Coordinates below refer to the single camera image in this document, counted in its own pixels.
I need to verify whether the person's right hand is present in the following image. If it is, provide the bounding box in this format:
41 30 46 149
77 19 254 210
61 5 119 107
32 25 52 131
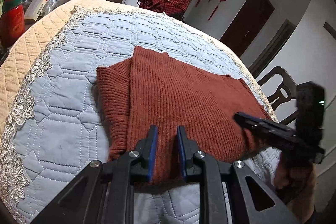
274 153 317 223

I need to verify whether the dark wooden chair right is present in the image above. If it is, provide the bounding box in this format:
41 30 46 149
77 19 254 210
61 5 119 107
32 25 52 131
257 66 297 111

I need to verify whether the quilted blue beige table cover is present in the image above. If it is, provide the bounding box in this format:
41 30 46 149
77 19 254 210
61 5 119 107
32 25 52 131
1 0 274 223

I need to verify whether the rust red knit sweater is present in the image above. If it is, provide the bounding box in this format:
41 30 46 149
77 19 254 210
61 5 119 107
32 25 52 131
96 46 269 184

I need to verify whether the red reindeer bottle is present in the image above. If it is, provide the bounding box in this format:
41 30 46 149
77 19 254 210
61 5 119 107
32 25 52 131
1 0 25 48

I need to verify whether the dark wooden door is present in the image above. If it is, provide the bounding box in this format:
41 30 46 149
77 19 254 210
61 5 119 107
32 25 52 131
220 0 274 57

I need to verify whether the white medicine box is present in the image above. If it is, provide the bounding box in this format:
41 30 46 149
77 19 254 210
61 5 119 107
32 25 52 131
25 0 57 22

